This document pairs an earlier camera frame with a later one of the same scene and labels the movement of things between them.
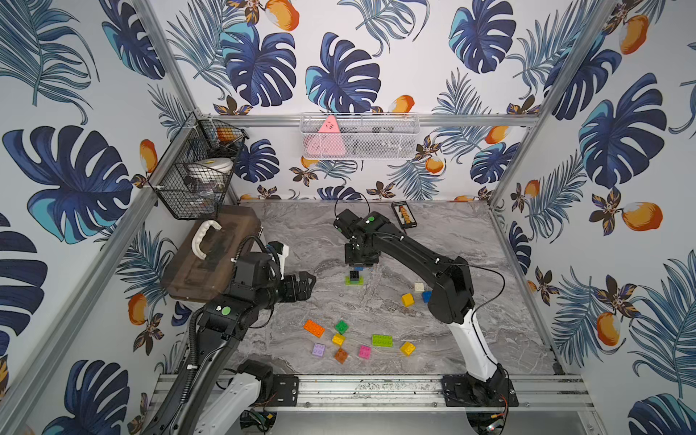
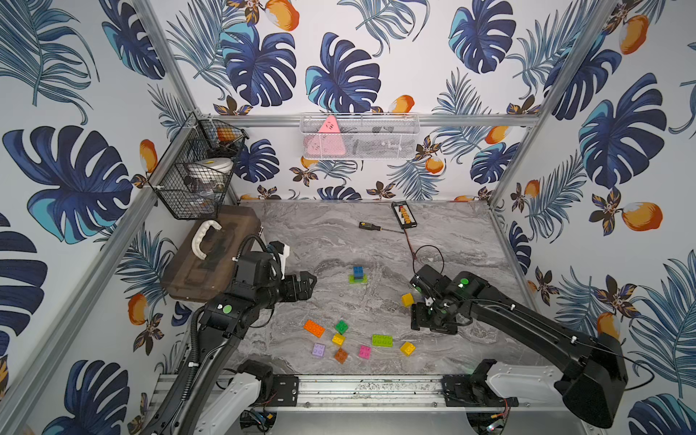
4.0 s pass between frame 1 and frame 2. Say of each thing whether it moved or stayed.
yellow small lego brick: stayed
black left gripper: stayed
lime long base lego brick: stayed
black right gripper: moved
